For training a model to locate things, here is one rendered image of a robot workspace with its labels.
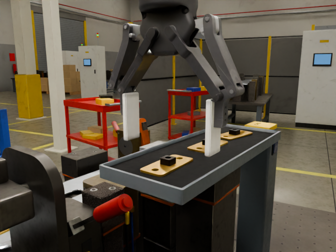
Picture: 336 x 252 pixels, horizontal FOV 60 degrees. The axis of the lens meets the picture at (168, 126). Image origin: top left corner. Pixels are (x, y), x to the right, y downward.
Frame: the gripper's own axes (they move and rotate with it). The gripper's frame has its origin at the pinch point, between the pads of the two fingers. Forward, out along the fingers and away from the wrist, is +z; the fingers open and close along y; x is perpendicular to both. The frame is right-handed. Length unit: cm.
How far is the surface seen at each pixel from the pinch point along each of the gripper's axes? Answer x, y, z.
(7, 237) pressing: 10.3, 27.7, 20.0
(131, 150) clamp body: -45, 48, 21
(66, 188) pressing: -8.9, 37.1, 20.0
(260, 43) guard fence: -699, 214, -62
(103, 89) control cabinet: -717, 795, 75
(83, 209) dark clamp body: 5.7, 12.1, 12.0
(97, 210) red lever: 11.3, 2.2, 6.7
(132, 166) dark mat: 3.2, 4.0, 4.0
